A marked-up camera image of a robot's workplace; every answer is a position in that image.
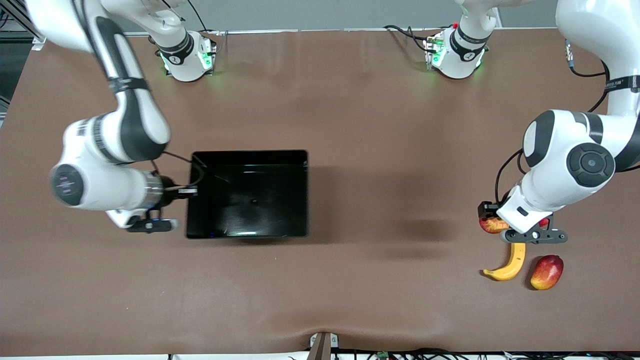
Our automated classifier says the red yellow apple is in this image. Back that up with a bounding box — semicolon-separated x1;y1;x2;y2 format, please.
479;215;511;235

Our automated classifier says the yellow banana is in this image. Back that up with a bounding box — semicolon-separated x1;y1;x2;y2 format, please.
482;242;527;282

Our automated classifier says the black plastic box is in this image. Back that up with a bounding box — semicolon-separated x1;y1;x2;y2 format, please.
186;149;309;240

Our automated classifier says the red yellow mango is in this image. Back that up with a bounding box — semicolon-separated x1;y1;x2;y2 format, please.
530;254;565;291

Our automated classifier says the black right arm base cable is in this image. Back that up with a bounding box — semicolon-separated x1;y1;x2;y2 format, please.
187;0;221;36

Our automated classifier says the black arm base cable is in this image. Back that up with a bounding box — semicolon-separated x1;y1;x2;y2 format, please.
187;0;221;36
383;24;432;52

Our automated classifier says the black left arm base cable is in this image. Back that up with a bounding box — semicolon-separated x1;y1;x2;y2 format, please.
383;24;432;52

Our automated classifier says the metal camera post bracket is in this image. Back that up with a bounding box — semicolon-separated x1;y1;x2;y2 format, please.
309;332;340;360

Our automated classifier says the aluminium frame with black struts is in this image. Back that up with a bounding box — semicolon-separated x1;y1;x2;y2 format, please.
0;0;46;51

